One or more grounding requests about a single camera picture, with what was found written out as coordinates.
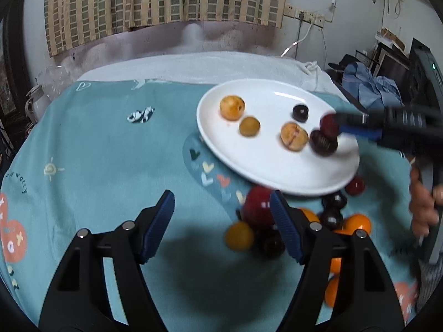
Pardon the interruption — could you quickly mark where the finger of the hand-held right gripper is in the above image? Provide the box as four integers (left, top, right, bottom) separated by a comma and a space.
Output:
337, 126, 385, 143
334, 111, 390, 127

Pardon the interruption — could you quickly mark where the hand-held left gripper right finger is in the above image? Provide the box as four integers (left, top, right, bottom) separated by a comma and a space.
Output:
270, 190, 405, 332

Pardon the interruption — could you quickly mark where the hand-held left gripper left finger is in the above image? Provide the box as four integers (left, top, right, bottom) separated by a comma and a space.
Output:
39, 190, 175, 332

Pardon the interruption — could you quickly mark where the small red plum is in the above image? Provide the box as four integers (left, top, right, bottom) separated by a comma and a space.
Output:
319, 112, 341, 139
345, 176, 365, 196

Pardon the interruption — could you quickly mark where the large red plum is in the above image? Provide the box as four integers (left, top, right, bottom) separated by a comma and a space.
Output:
242, 186, 277, 229

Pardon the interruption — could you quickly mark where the yellow-orange kumquat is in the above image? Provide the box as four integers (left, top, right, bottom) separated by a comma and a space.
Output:
225, 221, 255, 251

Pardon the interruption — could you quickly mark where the white oval plate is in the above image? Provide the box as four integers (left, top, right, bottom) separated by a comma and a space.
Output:
196, 79, 360, 196

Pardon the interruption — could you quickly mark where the person's right hand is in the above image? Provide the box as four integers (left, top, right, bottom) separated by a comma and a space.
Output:
408, 166, 443, 239

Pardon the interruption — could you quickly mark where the blue cloth pile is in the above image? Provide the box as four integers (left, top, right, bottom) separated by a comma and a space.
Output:
342, 61, 405, 111

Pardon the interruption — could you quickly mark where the black hat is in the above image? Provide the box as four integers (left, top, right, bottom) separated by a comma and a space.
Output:
327, 55, 357, 73

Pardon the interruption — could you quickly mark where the black monitor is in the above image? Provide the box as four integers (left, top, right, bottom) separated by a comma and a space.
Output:
375, 41, 412, 87

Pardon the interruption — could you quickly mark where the small dark plum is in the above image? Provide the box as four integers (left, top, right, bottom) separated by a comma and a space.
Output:
292, 104, 309, 123

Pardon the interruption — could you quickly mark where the bruised yellow loquat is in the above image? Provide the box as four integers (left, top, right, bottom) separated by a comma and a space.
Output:
280, 121, 309, 152

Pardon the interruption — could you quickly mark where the cardboard box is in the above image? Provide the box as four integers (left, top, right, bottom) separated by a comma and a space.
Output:
375, 28, 406, 51

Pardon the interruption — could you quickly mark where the teal printed tablecloth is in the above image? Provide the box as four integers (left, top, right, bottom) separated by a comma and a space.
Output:
0, 78, 421, 332

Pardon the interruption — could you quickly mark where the small yellow loquat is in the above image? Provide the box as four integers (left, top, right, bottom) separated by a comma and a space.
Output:
239, 116, 261, 138

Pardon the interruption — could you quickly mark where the large yellow loquat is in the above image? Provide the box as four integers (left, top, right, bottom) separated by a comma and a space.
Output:
219, 95, 246, 121

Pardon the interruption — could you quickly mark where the person's grey clothing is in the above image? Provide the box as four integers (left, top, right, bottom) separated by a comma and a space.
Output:
417, 259, 443, 312

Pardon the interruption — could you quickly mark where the white sheet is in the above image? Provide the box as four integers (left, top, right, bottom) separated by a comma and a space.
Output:
76, 51, 350, 104

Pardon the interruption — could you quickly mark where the white jug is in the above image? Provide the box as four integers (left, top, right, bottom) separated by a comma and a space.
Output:
25, 85, 52, 121

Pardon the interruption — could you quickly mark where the clear plastic bag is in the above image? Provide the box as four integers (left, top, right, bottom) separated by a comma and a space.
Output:
35, 64, 84, 94

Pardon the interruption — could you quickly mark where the beige grey checked curtain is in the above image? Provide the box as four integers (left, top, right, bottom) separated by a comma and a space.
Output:
44, 0, 289, 58

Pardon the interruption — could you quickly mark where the white cable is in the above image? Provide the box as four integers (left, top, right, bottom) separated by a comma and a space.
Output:
281, 17, 314, 58

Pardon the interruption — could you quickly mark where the wall socket strip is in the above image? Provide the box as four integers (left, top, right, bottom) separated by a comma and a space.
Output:
284, 5, 326, 28

